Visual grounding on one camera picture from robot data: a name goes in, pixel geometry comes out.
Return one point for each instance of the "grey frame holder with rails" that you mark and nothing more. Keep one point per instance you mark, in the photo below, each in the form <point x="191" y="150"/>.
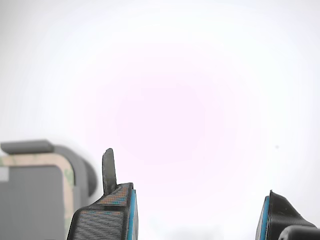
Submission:
<point x="30" y="200"/>

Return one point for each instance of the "tabbed gripper finger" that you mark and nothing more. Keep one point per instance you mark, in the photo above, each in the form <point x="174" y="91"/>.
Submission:
<point x="105" y="222"/>

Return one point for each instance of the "tan rectangular frame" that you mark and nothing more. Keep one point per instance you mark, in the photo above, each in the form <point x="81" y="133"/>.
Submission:
<point x="35" y="160"/>

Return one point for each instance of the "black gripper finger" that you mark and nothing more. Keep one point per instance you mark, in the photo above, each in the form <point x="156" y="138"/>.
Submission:
<point x="280" y="217"/>

